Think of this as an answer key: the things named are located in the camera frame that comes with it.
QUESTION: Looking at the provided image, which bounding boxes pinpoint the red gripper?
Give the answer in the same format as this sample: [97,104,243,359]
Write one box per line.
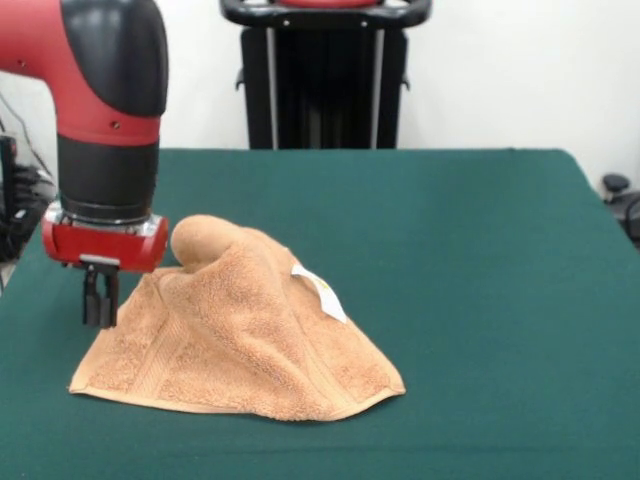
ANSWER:
[40,202,170,330]

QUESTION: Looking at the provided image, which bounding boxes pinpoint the tan terry towel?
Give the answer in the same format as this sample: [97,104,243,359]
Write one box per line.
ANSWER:
[67,214,406,422]

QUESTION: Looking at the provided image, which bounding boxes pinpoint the black box with red light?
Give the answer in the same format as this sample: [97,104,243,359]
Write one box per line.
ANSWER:
[0,133,20,224]

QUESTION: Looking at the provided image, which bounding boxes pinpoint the dark green table cloth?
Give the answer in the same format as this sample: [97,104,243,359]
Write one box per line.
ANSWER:
[0,147,640,480]

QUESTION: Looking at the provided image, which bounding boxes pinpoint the black chair base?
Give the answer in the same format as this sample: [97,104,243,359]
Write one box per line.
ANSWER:
[601,173,640,251]

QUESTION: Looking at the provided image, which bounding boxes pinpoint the black cable bundle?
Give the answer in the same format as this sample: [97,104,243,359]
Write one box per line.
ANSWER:
[0,164,61,264]

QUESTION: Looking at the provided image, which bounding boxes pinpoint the grey wall cable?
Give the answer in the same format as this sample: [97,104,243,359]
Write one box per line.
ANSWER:
[0,89,59,181]

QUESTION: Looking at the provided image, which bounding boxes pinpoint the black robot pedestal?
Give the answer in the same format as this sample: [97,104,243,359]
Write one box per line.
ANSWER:
[219,0,432,150]

